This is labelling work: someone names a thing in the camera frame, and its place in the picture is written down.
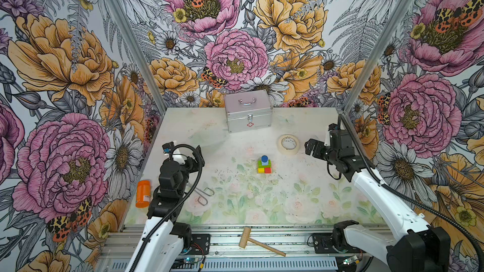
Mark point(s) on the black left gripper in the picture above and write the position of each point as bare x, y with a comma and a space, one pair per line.
194, 167

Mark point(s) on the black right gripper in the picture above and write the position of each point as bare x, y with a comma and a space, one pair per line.
319, 145

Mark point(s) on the green wood block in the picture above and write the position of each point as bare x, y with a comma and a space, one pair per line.
260, 165

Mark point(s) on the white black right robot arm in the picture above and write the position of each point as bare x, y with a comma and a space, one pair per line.
415, 245

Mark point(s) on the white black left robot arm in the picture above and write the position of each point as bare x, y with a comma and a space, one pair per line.
163, 238

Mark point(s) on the orange plastic bottle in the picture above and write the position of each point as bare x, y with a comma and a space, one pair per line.
143, 194

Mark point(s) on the metal tongs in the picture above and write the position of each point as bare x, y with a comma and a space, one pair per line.
202, 195

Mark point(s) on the masking tape roll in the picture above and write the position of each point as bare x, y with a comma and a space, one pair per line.
288, 145

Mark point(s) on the left circuit board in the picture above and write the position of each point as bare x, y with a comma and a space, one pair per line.
189, 261

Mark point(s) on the circuit board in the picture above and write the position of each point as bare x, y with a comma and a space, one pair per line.
351, 260
189, 261

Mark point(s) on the wooden mallet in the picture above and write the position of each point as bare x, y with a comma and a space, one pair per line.
245, 239

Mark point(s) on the silver pink metal case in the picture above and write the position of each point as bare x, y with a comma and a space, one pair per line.
248, 111

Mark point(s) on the right circuit board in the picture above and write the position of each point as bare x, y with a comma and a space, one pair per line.
351, 260

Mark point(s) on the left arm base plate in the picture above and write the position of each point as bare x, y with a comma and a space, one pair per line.
200, 244

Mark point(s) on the aluminium front rail frame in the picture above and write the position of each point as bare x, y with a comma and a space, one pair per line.
226, 255

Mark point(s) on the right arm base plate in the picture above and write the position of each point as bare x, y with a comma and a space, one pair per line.
323, 244

